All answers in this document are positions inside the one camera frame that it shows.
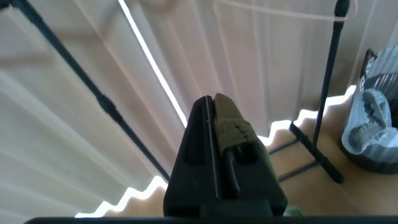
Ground black clothes rack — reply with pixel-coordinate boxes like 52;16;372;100
0;0;351;184

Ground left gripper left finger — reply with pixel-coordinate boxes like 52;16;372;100
163;95;221;217

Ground white laundry basket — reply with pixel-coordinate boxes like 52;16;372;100
340;45;398;175

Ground pale blue garment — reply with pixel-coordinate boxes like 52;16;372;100
341;88;398;156

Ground pink clothes hanger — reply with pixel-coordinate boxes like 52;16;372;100
213;0;359;23

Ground green long-sleeved shirt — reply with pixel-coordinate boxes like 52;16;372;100
213;92;304;217

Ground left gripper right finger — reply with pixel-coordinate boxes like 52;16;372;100
218;139;287;217

